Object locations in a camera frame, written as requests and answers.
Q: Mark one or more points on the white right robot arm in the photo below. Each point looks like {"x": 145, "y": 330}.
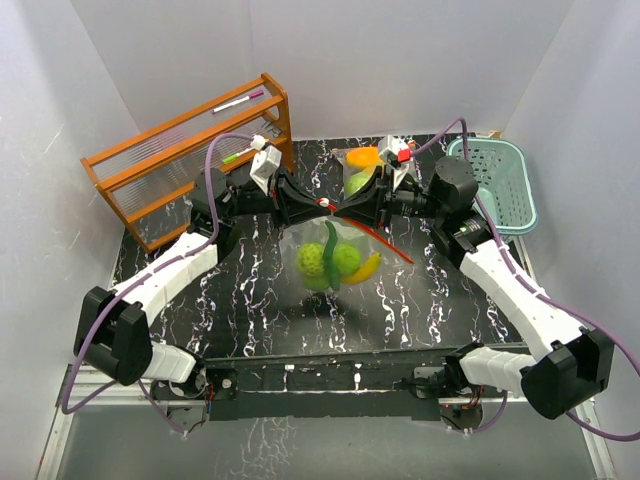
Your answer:
{"x": 566, "y": 363}

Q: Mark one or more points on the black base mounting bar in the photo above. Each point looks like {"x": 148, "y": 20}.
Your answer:
{"x": 384, "y": 383}

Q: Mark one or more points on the teal plastic basket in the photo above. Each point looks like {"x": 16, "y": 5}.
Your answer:
{"x": 504, "y": 187}

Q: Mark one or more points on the pink capped white marker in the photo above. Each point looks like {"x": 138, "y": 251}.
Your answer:
{"x": 237, "y": 102}

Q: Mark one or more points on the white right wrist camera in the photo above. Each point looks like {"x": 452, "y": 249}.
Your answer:
{"x": 396, "y": 153}

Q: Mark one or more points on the dark green fake cucumber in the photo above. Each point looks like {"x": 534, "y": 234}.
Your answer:
{"x": 330, "y": 268}

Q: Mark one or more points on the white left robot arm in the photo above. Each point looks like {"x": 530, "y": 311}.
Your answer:
{"x": 113, "y": 333}

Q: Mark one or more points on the bumpy green fake fruit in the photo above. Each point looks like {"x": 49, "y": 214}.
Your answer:
{"x": 310, "y": 260}

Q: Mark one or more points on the green capped white marker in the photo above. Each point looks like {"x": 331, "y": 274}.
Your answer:
{"x": 231, "y": 158}

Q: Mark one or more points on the orange wooden shelf rack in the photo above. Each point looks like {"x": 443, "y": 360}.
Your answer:
{"x": 146, "y": 179}

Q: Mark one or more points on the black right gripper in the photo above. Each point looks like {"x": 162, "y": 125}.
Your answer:
{"x": 368, "y": 207}

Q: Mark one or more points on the clear zip bag red seal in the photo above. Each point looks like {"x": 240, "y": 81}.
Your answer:
{"x": 367, "y": 240}

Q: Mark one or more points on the green fake cabbage left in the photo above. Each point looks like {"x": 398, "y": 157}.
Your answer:
{"x": 356, "y": 182}

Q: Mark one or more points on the orange fake fruit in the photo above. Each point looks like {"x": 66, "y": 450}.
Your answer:
{"x": 363, "y": 157}

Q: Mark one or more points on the aluminium frame rail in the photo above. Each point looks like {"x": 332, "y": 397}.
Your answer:
{"x": 317, "y": 435}

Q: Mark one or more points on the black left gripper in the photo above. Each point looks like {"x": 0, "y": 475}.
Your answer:
{"x": 292, "y": 214}

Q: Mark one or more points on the yellow fake banana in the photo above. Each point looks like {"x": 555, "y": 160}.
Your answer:
{"x": 366, "y": 271}

